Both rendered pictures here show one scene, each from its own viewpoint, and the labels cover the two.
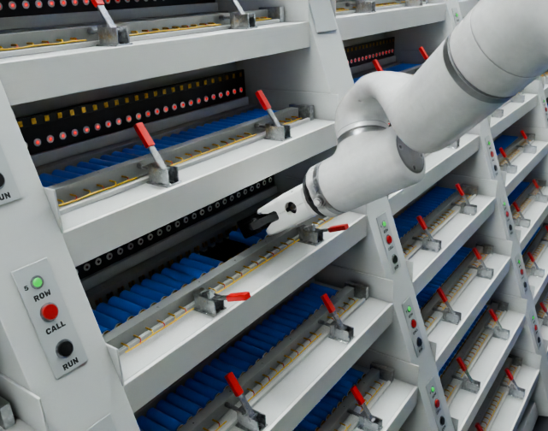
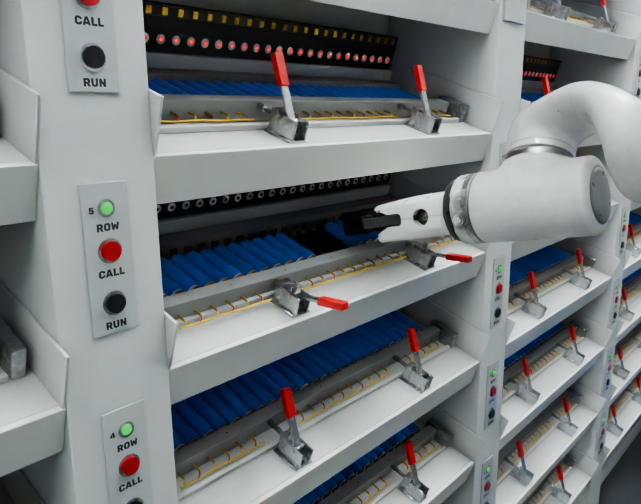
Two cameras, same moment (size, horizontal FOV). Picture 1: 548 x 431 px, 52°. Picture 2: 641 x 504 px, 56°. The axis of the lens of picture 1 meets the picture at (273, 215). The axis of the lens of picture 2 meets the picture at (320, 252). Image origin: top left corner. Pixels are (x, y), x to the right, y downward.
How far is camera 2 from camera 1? 0.14 m
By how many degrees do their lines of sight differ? 3
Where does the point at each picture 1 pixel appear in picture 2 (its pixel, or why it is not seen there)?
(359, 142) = (539, 163)
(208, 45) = not seen: outside the picture
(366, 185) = (530, 219)
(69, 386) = (106, 352)
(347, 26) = (534, 25)
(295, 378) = (353, 415)
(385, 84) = (612, 99)
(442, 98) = not seen: outside the picture
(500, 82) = not seen: outside the picture
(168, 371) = (224, 367)
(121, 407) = (159, 395)
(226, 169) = (360, 145)
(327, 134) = (476, 144)
